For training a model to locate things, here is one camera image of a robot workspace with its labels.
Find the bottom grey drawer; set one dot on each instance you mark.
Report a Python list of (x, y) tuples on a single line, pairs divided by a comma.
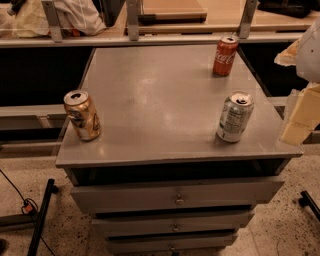
[(170, 243)]

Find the right metal bracket post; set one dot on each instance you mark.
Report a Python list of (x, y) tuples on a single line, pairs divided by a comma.
[(246, 19)]

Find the black right stand foot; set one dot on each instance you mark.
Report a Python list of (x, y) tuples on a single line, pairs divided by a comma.
[(307, 201)]

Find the white green soda can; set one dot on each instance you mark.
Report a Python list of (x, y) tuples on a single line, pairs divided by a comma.
[(236, 113)]

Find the middle grey drawer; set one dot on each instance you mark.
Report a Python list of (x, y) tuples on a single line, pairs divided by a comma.
[(172, 223)]

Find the grey drawer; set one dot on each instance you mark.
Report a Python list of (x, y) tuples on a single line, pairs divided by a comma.
[(170, 243), (172, 223), (137, 197)]

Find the grey drawer cabinet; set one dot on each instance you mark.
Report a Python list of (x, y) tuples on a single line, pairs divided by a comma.
[(159, 108)]

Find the top grey drawer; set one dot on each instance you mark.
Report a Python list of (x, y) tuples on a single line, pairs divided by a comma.
[(137, 197)]

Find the left metal bracket post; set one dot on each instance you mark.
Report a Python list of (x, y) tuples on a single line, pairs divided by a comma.
[(53, 20)]

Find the middle metal bracket post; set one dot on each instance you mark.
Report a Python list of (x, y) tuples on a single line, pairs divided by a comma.
[(133, 11)]

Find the metal bracket post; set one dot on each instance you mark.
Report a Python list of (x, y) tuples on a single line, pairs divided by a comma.
[(133, 11), (246, 19), (53, 20)]

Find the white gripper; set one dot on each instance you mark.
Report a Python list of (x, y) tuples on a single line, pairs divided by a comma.
[(310, 58)]

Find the red coke can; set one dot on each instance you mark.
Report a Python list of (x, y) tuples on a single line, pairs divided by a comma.
[(225, 54)]

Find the black metal stand leg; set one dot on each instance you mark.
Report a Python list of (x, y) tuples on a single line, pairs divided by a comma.
[(50, 189)]

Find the white cloth bundle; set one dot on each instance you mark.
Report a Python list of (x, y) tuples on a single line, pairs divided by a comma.
[(41, 18)]

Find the orange gold soda can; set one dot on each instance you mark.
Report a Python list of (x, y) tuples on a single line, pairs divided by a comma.
[(82, 113)]

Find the wooden board on shelf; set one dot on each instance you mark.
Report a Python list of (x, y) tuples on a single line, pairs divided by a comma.
[(171, 12)]

